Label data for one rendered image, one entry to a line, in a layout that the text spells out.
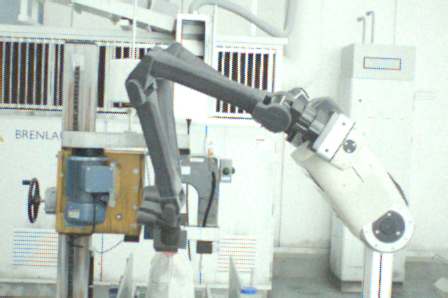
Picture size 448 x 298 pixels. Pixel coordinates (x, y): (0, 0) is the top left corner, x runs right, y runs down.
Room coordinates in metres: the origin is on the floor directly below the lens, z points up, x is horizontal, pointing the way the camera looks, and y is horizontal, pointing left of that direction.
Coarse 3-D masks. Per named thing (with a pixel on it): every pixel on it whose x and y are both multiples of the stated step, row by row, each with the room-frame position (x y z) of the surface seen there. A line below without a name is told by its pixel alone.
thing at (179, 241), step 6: (156, 234) 2.22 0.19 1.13; (162, 234) 2.17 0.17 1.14; (180, 234) 2.23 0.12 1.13; (186, 234) 2.23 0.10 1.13; (156, 240) 2.21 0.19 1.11; (162, 240) 2.19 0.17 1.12; (168, 240) 2.17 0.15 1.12; (174, 240) 2.18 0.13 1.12; (180, 240) 2.21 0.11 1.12; (186, 240) 2.21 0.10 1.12; (156, 246) 2.19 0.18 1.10; (162, 246) 2.19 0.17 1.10; (168, 246) 2.19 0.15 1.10; (174, 246) 2.20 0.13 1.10; (180, 246) 2.20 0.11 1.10; (186, 246) 2.20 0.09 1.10
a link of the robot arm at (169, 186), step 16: (128, 96) 1.95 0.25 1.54; (144, 96) 1.96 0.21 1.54; (144, 112) 1.99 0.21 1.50; (144, 128) 2.02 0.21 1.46; (160, 128) 2.02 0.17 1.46; (160, 144) 2.02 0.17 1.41; (160, 160) 2.05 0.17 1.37; (160, 176) 2.07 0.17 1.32; (176, 176) 2.09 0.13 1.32; (160, 192) 2.08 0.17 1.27; (176, 192) 2.08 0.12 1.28; (176, 208) 2.09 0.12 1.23
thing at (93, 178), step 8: (88, 168) 2.52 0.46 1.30; (96, 168) 2.54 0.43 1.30; (104, 168) 2.55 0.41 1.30; (112, 168) 2.57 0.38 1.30; (80, 176) 2.58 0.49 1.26; (88, 176) 2.53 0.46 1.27; (96, 176) 2.54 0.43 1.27; (104, 176) 2.55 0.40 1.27; (112, 176) 2.57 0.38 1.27; (80, 184) 2.58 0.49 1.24; (88, 184) 2.53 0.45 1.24; (96, 184) 2.54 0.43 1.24; (104, 184) 2.55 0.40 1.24; (112, 184) 2.57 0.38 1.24; (96, 192) 2.56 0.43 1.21; (104, 192) 2.55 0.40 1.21
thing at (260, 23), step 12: (204, 0) 5.25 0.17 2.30; (216, 0) 5.29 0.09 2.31; (288, 0) 5.81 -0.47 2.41; (300, 0) 5.88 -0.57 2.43; (192, 12) 5.22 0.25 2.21; (240, 12) 5.39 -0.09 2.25; (288, 12) 5.79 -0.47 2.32; (264, 24) 5.51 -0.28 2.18; (288, 24) 5.78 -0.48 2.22; (276, 36) 5.65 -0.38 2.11; (288, 36) 5.76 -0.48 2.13
